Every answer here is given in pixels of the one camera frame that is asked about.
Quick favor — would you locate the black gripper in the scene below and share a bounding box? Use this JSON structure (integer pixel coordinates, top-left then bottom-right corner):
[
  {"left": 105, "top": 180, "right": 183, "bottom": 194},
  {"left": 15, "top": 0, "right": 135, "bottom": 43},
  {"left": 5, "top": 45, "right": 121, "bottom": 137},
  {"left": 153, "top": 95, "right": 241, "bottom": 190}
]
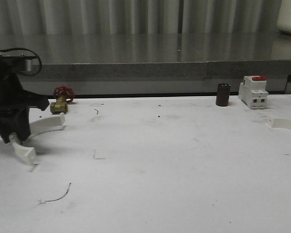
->
[{"left": 0, "top": 47, "right": 49, "bottom": 143}]

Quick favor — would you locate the white half pipe clamp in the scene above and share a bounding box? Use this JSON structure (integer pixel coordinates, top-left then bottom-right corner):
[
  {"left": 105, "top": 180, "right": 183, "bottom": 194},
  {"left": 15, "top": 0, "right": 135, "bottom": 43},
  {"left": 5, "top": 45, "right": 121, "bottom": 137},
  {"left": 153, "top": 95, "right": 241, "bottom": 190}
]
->
[
  {"left": 9, "top": 113, "right": 65, "bottom": 166},
  {"left": 267, "top": 117, "right": 291, "bottom": 130}
]

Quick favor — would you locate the brass valve red handwheel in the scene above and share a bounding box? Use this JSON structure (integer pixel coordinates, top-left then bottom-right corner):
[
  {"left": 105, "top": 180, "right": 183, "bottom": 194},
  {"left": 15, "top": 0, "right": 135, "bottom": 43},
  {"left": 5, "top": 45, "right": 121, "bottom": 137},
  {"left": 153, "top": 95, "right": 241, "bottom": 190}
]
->
[{"left": 50, "top": 85, "right": 75, "bottom": 114}]

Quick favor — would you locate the grey stone counter slab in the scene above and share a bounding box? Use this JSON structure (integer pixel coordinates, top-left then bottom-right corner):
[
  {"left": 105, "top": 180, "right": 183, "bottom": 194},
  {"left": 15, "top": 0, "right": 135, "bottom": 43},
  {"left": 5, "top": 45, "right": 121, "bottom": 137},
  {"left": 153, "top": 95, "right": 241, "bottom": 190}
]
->
[{"left": 0, "top": 33, "right": 291, "bottom": 82}]

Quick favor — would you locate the dark brown cylindrical capacitor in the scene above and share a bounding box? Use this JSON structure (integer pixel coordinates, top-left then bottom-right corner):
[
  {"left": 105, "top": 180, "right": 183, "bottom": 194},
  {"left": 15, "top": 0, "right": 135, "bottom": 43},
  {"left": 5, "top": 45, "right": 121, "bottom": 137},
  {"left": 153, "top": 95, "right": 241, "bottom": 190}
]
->
[{"left": 216, "top": 83, "right": 231, "bottom": 107}]

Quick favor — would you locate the white container in background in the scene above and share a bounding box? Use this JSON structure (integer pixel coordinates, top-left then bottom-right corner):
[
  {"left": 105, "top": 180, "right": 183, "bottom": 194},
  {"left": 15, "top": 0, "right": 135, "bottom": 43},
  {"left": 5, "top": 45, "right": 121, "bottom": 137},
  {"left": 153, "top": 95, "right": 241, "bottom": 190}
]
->
[{"left": 276, "top": 0, "right": 291, "bottom": 34}]

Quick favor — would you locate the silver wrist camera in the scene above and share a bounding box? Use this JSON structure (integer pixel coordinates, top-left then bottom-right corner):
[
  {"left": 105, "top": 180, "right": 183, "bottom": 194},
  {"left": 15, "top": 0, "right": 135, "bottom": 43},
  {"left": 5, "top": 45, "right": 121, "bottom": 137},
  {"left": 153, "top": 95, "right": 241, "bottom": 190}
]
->
[{"left": 0, "top": 55, "right": 37, "bottom": 73}]

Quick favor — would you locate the black camera cable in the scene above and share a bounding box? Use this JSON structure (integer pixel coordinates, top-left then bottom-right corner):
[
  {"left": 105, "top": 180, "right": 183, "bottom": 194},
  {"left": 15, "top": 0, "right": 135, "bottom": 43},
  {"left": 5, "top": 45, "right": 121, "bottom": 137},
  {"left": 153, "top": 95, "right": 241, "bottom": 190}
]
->
[{"left": 0, "top": 48, "right": 43, "bottom": 76}]

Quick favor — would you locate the white circuit breaker red switch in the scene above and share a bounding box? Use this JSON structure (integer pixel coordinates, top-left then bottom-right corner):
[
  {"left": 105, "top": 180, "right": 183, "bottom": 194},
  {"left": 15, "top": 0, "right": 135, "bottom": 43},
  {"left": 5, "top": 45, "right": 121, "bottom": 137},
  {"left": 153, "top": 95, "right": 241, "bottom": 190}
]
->
[{"left": 238, "top": 75, "right": 268, "bottom": 109}]

